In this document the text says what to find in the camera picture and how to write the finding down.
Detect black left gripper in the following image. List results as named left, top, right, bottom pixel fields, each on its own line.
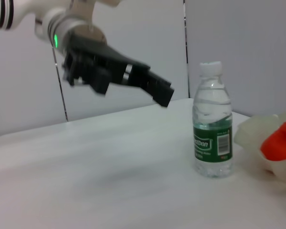
left=64, top=33, right=176, bottom=108

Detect clear green-label water bottle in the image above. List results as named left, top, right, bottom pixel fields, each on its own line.
left=192, top=61, right=234, bottom=178

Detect pale green glass fruit bowl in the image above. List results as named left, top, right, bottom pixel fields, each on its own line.
left=233, top=111, right=286, bottom=184

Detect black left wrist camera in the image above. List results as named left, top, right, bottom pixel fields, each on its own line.
left=61, top=51, right=112, bottom=96

